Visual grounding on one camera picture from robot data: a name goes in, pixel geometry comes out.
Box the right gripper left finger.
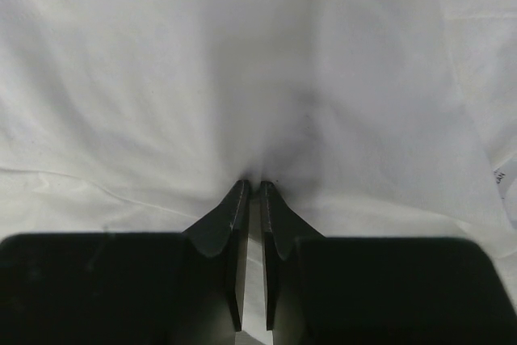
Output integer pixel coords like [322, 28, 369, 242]
[1, 180, 248, 344]

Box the white t shirt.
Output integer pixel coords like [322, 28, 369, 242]
[1, 0, 516, 344]

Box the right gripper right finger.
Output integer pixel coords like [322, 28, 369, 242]
[259, 182, 516, 344]

